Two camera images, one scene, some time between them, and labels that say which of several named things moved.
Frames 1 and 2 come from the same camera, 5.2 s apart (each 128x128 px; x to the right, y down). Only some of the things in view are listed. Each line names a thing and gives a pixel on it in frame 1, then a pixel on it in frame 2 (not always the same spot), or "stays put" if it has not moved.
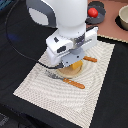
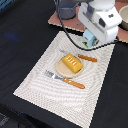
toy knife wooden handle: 74,83 stays put
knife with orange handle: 90,59 stays put
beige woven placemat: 65,100 stays put
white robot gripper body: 63,51 to 104,23
